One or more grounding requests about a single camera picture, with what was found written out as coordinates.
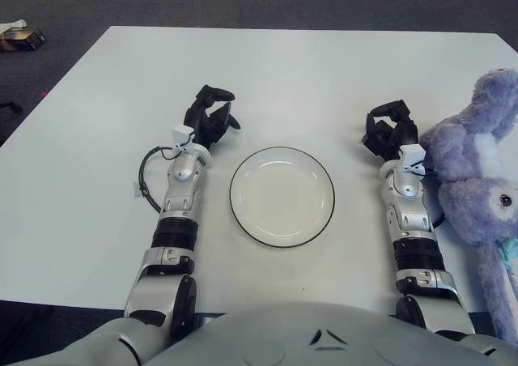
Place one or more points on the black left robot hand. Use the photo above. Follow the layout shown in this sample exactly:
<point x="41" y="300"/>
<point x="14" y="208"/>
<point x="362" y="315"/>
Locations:
<point x="206" y="125"/>

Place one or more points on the white crumpled floor object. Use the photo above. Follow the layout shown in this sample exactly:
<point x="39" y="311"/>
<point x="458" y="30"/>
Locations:
<point x="16" y="22"/>

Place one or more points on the purple plush bunny doll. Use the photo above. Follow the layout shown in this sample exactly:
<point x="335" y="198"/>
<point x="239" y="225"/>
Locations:
<point x="465" y="151"/>

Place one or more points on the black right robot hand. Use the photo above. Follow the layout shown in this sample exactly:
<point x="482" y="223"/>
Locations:
<point x="388" y="137"/>

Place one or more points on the white plate with black rim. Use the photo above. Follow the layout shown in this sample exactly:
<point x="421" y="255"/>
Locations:
<point x="283" y="196"/>

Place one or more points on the black box on floor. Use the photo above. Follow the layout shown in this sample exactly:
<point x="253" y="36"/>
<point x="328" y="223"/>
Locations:
<point x="22" y="40"/>

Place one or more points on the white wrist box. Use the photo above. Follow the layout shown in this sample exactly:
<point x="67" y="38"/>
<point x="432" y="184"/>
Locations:
<point x="413" y="153"/>
<point x="181" y="134"/>

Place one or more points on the silver robot torso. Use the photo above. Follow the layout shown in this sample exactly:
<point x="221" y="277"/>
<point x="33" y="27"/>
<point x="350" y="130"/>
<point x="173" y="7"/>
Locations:
<point x="283" y="333"/>

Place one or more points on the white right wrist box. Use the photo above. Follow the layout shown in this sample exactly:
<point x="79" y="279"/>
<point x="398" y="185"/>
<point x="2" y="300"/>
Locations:
<point x="413" y="153"/>

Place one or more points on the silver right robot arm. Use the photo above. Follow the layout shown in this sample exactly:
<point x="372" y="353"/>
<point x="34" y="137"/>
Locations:
<point x="408" y="220"/>

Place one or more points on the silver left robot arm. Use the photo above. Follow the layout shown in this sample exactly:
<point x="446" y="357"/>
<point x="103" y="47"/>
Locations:
<point x="178" y="204"/>

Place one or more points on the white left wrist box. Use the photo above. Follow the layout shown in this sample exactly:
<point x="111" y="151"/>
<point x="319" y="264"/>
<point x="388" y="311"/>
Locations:
<point x="181" y="134"/>

